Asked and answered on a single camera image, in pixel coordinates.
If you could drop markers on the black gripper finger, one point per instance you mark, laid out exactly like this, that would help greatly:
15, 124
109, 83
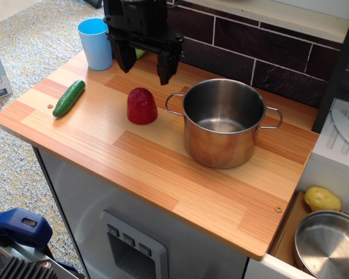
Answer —
167, 66
124, 54

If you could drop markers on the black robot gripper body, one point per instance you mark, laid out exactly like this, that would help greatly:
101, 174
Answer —
144, 24

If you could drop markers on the stainless steel pot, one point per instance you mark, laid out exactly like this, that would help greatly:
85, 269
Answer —
221, 122

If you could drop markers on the yellow toy potato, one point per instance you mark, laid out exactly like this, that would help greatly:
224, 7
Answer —
318, 198

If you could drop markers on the light green toy vegetable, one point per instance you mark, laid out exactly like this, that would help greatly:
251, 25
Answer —
139, 53

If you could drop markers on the light blue plastic cup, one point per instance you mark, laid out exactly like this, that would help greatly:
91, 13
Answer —
93, 33

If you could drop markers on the green toy cucumber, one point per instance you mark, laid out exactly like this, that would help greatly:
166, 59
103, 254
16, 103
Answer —
68, 99

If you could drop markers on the white dish rack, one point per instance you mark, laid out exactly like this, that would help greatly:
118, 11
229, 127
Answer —
331, 142

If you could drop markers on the brass countertop screw right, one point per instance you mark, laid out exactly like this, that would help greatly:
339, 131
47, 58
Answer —
278, 209

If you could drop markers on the blue clamp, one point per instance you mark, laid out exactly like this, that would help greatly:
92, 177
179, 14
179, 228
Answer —
25, 228

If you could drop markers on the steel pan in sink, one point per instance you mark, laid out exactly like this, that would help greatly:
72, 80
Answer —
321, 244

